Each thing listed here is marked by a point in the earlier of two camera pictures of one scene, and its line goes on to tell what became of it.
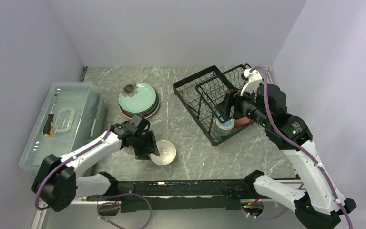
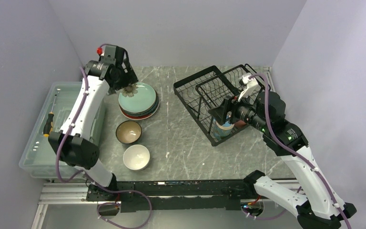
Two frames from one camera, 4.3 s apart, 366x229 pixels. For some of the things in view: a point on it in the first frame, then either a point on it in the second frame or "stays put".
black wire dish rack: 199,94 stays put
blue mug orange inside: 222,130 stays put
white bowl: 167,153 → 136,157
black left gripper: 142,154 → 129,77
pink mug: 241,121 stays put
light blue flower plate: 137,98 stays put
